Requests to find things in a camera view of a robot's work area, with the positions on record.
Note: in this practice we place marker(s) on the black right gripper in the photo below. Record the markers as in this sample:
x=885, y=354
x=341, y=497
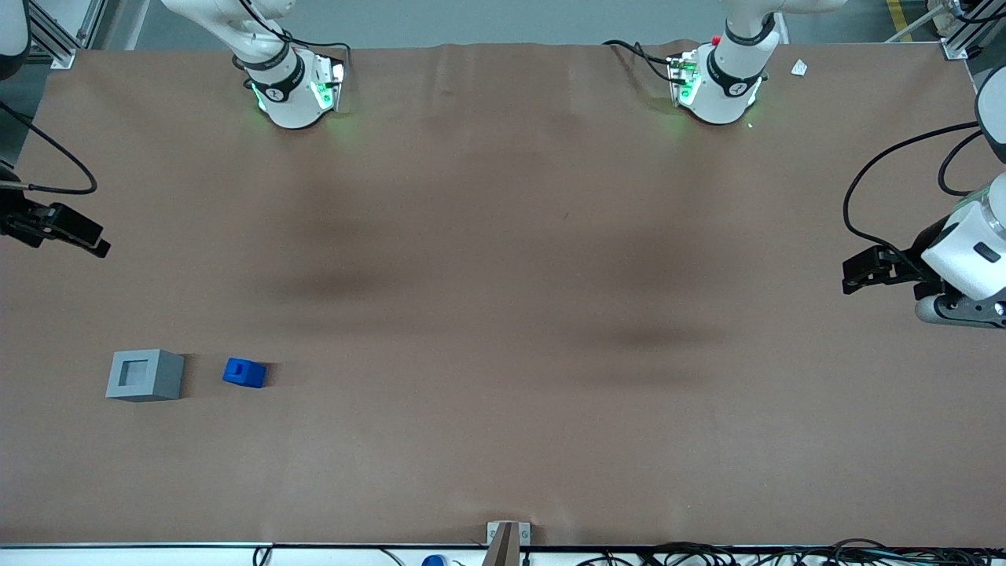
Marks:
x=16, y=217

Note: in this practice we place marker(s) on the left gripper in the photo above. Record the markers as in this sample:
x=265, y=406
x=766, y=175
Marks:
x=909, y=262

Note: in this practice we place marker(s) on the blue plastic part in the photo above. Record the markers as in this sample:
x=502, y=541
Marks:
x=244, y=373

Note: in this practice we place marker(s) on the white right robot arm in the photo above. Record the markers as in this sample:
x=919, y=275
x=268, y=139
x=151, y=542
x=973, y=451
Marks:
x=291, y=102

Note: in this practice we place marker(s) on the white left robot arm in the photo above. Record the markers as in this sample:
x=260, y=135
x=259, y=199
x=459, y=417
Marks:
x=727, y=86

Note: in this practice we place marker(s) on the gray square base block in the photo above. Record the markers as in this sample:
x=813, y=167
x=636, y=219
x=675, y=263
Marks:
x=145, y=376

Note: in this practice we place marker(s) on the white paper scrap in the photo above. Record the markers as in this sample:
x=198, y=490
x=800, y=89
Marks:
x=799, y=67

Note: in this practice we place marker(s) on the brown table mat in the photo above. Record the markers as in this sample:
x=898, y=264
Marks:
x=503, y=314

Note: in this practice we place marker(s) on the blue round cap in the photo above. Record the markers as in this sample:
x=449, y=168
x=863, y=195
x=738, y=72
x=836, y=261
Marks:
x=433, y=561

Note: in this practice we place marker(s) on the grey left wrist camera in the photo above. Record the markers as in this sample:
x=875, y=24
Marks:
x=955, y=310

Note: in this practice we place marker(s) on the aluminium frame post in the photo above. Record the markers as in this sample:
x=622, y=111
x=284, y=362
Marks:
x=963, y=31
x=67, y=39

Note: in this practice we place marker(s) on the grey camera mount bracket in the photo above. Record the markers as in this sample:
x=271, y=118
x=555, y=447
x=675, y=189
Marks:
x=508, y=542

